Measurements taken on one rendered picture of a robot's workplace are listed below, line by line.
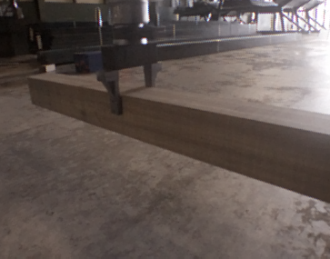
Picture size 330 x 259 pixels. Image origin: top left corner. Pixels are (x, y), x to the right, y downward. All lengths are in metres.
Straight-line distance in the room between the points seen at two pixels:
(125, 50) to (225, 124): 0.27
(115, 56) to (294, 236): 0.47
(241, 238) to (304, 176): 0.15
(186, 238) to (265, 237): 0.13
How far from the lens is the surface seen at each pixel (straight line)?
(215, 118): 0.45
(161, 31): 0.57
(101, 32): 3.85
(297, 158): 0.41
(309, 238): 0.53
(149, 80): 0.67
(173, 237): 0.49
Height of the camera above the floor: 0.33
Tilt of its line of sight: 19 degrees down
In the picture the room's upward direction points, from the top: 2 degrees counter-clockwise
